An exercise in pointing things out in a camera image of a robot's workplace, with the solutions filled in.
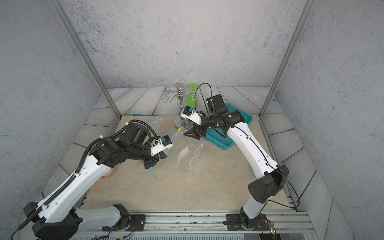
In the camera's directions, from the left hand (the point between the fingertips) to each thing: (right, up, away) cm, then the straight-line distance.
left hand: (166, 155), depth 66 cm
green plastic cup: (+10, +32, +43) cm, 54 cm away
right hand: (+9, +13, +4) cm, 16 cm away
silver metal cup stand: (+3, +33, +29) cm, 44 cm away
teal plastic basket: (+28, +3, +27) cm, 39 cm away
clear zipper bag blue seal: (+8, -2, +13) cm, 15 cm away
